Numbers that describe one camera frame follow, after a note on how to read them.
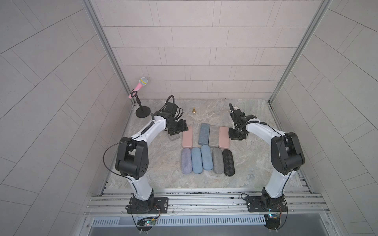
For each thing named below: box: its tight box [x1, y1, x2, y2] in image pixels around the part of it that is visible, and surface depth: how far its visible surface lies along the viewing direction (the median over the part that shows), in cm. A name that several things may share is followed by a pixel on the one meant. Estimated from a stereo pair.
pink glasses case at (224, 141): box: [218, 126, 230, 149], surface depth 93 cm
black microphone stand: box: [130, 90, 151, 118], surface depth 109 cm
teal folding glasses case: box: [208, 124, 220, 148], surface depth 95 cm
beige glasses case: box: [212, 147, 224, 175], surface depth 84 cm
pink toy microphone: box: [128, 76, 149, 99], surface depth 95 cm
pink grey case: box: [182, 125, 193, 149], surface depth 95 cm
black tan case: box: [222, 148, 235, 177], surface depth 84 cm
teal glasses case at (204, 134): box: [198, 122, 211, 146], surface depth 96 cm
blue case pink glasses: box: [200, 144, 214, 171], surface depth 86 cm
